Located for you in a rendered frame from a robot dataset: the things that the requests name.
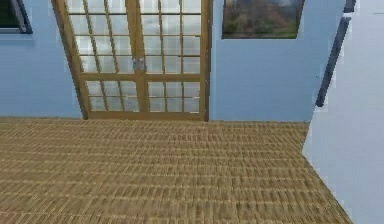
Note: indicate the dark framed window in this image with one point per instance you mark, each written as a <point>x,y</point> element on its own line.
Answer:
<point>13,15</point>

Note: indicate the wooden glass-paned double door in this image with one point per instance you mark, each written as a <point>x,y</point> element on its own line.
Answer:
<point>142,96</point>

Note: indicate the landscape picture on wall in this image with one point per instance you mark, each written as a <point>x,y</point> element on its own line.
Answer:
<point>261,18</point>

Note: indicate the pale blue fridge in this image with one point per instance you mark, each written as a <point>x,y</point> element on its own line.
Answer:
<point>356,133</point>

